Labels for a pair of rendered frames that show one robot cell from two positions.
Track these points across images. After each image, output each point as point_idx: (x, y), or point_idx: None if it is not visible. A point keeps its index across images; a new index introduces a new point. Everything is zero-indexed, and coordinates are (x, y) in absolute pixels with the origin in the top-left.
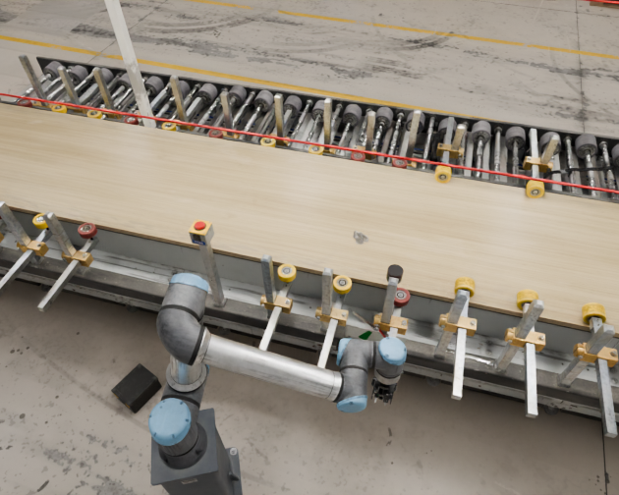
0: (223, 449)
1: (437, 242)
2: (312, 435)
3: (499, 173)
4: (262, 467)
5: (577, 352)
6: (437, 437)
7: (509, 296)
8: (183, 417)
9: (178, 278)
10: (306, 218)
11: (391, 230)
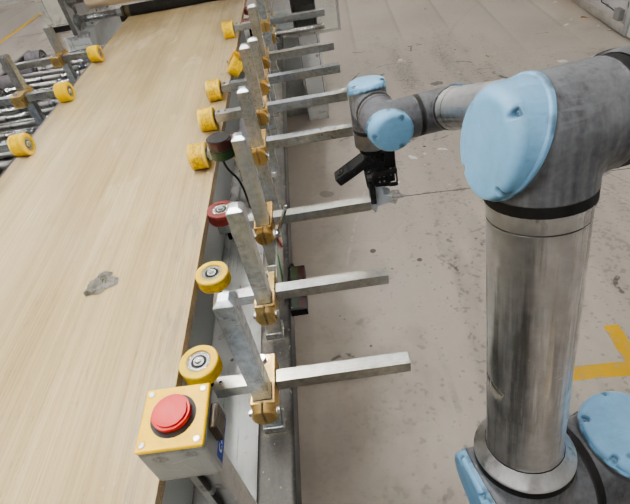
0: None
1: (112, 203)
2: (381, 444)
3: None
4: (460, 496)
5: (265, 85)
6: (322, 314)
7: (199, 139)
8: (606, 400)
9: (533, 92)
10: (35, 388)
11: (84, 253)
